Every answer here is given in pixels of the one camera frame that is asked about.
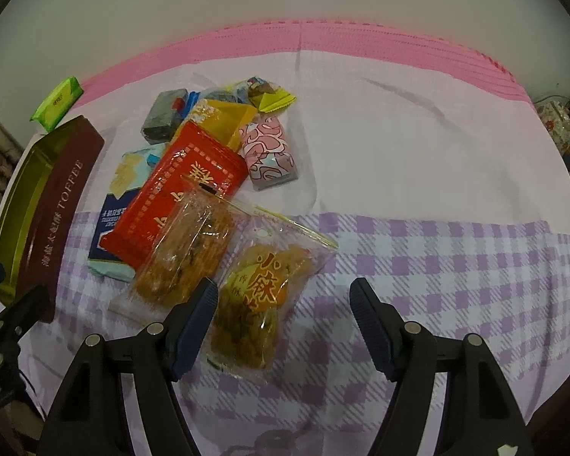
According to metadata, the yellow clear wrapped candy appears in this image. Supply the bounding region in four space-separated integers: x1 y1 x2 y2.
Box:
225 76 296 113

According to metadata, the pink purple checkered tablecloth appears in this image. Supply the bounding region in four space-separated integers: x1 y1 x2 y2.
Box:
20 21 570 455

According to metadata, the yellow orange snack packet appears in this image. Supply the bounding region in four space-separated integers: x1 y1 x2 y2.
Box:
171 99 257 152

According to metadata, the pink white patterned snack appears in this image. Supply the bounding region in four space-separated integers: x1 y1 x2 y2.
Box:
240 116 298 190

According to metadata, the grey wrapped snack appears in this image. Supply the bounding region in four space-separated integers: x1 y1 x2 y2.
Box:
141 89 188 144

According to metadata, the red snack packet gold text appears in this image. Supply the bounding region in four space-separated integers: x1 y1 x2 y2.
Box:
100 122 248 270

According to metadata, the green tissue pack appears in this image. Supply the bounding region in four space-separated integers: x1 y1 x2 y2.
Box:
29 76 84 133

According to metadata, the floral patterned container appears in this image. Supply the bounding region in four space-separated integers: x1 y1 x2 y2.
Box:
537 100 570 154

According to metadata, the clear packet orange label snack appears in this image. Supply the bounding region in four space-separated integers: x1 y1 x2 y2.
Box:
206 209 337 379

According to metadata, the gold toffee tin box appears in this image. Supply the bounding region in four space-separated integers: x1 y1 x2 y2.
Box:
0 116 105 323

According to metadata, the clear packet fried snack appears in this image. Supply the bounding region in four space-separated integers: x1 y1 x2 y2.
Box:
109 184 252 324

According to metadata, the blue white snack packet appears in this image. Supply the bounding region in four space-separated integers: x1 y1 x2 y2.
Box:
87 143 166 282

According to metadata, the blue clear dark candy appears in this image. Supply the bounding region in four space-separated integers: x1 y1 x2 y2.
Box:
182 85 249 117

